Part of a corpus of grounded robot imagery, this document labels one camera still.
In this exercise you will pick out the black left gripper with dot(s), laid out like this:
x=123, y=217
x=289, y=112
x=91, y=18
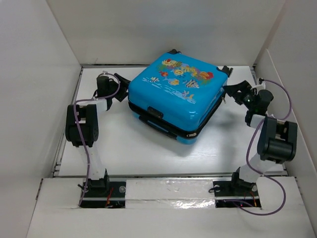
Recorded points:
x=124, y=88

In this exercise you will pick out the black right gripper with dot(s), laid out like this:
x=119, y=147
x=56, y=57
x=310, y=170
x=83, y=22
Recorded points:
x=243, y=87

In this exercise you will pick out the blue hard-shell suitcase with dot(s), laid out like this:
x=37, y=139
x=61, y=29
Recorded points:
x=177, y=95

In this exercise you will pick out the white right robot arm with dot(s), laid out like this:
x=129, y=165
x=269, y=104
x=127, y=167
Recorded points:
x=277, y=142

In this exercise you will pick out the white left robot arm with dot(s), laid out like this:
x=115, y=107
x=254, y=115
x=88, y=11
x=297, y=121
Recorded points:
x=82, y=129

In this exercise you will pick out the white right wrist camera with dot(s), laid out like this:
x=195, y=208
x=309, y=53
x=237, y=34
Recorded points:
x=260, y=85

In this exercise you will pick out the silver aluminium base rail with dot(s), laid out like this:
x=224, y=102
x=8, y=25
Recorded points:
x=196, y=192

